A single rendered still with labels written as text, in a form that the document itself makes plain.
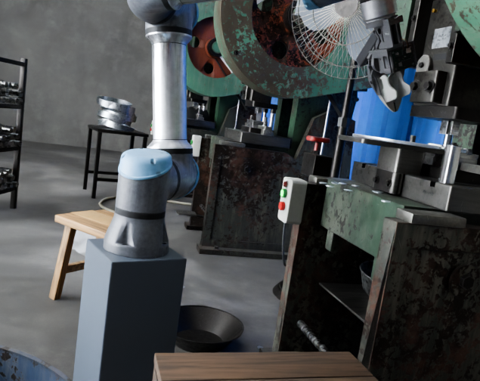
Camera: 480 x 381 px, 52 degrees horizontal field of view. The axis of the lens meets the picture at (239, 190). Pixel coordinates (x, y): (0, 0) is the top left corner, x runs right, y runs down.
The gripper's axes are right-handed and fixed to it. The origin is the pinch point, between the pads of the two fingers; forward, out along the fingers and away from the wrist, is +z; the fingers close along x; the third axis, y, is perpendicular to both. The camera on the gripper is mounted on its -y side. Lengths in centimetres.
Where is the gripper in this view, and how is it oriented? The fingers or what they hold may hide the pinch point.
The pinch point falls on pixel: (391, 106)
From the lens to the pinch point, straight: 123.0
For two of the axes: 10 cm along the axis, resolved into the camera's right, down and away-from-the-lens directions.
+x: 9.1, -3.3, 2.3
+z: 2.7, 9.2, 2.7
